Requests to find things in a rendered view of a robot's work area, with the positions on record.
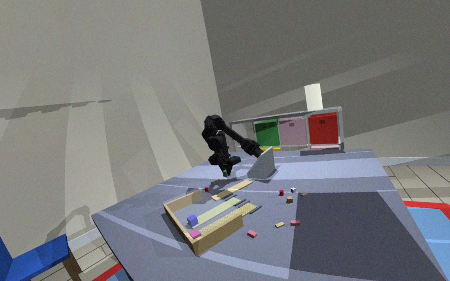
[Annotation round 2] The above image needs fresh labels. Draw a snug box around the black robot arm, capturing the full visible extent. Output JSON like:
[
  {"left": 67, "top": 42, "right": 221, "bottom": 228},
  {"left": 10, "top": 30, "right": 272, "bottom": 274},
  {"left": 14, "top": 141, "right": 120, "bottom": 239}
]
[{"left": 201, "top": 114, "right": 264, "bottom": 165}]

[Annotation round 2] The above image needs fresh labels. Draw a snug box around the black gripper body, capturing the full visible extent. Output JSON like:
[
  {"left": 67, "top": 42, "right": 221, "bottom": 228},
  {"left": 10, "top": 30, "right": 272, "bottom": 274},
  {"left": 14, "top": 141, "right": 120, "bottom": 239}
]
[{"left": 217, "top": 145, "right": 241, "bottom": 166}]

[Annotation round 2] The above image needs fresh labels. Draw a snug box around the light green labelled cube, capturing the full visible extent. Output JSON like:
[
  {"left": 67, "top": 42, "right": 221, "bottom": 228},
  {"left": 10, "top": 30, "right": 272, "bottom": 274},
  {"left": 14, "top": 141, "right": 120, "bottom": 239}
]
[{"left": 222, "top": 170, "right": 231, "bottom": 178}]

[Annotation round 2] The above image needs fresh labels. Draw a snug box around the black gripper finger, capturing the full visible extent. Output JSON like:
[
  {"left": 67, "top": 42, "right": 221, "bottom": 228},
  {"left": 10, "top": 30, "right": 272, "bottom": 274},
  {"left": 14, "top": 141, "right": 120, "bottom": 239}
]
[
  {"left": 223, "top": 164, "right": 233, "bottom": 176},
  {"left": 218, "top": 161, "right": 226, "bottom": 171}
]

